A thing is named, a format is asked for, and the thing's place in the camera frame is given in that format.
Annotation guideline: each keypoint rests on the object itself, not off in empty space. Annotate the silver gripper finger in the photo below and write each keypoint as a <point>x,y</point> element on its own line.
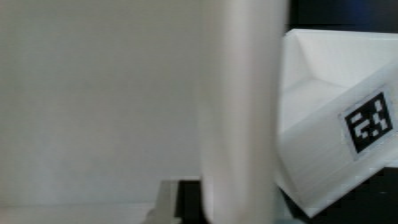
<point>162,213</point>

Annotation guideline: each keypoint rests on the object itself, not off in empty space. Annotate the small white drawer with knob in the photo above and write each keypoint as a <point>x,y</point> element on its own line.
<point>338,114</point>

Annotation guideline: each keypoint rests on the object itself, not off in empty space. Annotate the large white drawer cabinet box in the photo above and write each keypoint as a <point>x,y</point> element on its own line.
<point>139,85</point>

